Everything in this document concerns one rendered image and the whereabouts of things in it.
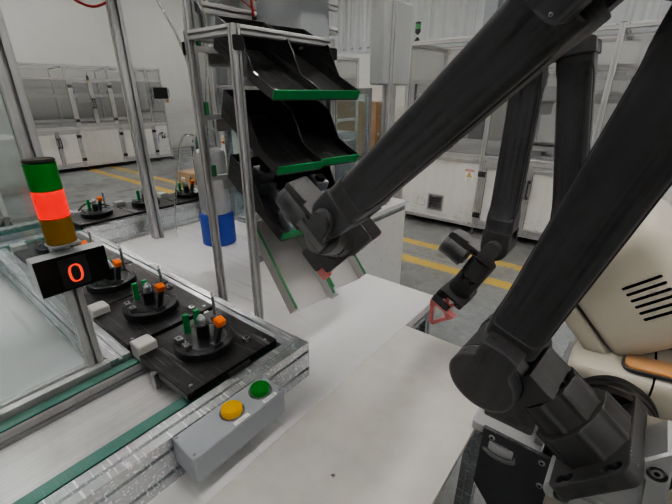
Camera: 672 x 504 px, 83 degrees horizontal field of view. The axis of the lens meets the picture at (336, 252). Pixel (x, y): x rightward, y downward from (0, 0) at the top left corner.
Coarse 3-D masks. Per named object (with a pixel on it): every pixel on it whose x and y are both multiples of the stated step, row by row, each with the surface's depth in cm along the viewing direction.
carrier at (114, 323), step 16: (160, 272) 108; (144, 288) 102; (176, 288) 116; (96, 304) 104; (112, 304) 108; (128, 304) 101; (144, 304) 104; (176, 304) 105; (192, 304) 108; (208, 304) 108; (96, 320) 100; (112, 320) 100; (128, 320) 100; (144, 320) 99; (160, 320) 100; (176, 320) 100; (112, 336) 95; (128, 336) 93
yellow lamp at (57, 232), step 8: (40, 224) 69; (48, 224) 69; (56, 224) 69; (64, 224) 70; (72, 224) 72; (48, 232) 69; (56, 232) 70; (64, 232) 70; (72, 232) 72; (48, 240) 70; (56, 240) 70; (64, 240) 71; (72, 240) 72
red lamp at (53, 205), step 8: (48, 192) 67; (56, 192) 68; (64, 192) 70; (32, 200) 68; (40, 200) 67; (48, 200) 67; (56, 200) 68; (64, 200) 70; (40, 208) 68; (48, 208) 68; (56, 208) 68; (64, 208) 70; (40, 216) 68; (48, 216) 68; (56, 216) 69; (64, 216) 70
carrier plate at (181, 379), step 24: (216, 312) 103; (168, 336) 93; (240, 336) 93; (264, 336) 93; (144, 360) 85; (168, 360) 85; (216, 360) 85; (240, 360) 85; (168, 384) 80; (192, 384) 78; (216, 384) 81
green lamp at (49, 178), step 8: (24, 168) 65; (32, 168) 65; (40, 168) 65; (48, 168) 66; (56, 168) 68; (32, 176) 65; (40, 176) 66; (48, 176) 66; (56, 176) 68; (32, 184) 66; (40, 184) 66; (48, 184) 67; (56, 184) 68; (32, 192) 67; (40, 192) 67
